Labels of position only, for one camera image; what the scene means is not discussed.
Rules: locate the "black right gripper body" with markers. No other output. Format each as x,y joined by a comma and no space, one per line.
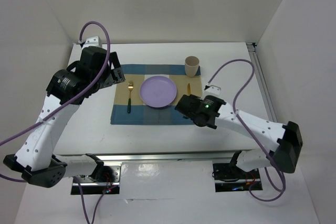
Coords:
200,125

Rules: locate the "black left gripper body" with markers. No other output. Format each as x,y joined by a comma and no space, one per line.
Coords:
115,75

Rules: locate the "gold knife dark handle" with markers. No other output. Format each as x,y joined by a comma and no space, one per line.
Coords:
188,89

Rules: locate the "purple plate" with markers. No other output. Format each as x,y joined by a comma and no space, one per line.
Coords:
158,91

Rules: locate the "beige cup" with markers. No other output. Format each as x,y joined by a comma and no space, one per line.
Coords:
191,66

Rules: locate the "gold fork dark handle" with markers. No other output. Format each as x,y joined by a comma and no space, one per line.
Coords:
130,89

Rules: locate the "blue tan striped placemat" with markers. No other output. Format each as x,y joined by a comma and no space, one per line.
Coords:
142,114

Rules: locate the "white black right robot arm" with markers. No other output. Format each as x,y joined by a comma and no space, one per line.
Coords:
280,144

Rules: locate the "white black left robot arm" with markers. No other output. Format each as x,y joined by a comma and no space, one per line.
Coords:
35,160

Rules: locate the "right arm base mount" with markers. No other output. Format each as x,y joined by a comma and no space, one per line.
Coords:
229,178

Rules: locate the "aluminium frame rail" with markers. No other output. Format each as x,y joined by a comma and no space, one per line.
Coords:
233,66

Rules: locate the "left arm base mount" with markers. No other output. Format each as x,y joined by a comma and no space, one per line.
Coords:
101,179

